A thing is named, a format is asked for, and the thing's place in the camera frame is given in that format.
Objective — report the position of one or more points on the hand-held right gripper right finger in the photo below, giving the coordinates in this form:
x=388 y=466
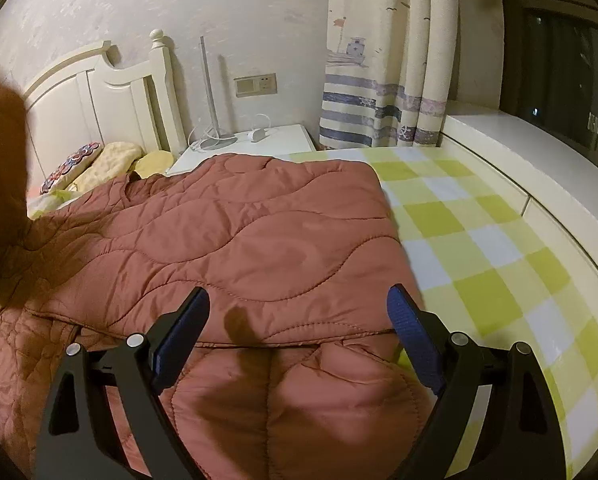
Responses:
x=416 y=340

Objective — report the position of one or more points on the white wooden headboard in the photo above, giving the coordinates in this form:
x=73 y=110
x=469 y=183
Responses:
x=114 y=105

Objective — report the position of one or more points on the large pale yellow pillow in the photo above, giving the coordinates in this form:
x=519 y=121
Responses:
x=111 y=157

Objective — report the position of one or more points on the small yellow pillow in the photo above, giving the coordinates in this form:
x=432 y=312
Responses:
x=154 y=162

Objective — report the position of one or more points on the ship print striped curtain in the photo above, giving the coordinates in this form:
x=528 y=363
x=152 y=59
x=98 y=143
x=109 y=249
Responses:
x=359 y=85

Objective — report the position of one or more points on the pink quilted blanket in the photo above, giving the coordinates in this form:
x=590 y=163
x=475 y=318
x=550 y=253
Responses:
x=259 y=240

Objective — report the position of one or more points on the dark window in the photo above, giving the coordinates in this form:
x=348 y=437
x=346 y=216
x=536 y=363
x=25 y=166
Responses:
x=559 y=70

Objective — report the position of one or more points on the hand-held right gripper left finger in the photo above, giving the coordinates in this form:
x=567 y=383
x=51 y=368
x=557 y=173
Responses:
x=176 y=345

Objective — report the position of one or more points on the silver desk lamp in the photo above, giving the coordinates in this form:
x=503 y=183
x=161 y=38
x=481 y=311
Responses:
x=206 y=85

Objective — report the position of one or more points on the beige wall switch panel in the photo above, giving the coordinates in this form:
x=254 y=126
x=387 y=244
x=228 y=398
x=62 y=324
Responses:
x=255 y=85

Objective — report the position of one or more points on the embroidered floral cushion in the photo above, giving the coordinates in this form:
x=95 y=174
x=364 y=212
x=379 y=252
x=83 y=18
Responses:
x=71 y=167

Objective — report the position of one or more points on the yellow-green checked bed sheet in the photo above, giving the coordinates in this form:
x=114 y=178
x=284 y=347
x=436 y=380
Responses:
x=479 y=260

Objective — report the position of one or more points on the white nightstand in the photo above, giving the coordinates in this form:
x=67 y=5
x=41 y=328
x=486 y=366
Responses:
x=279 y=142

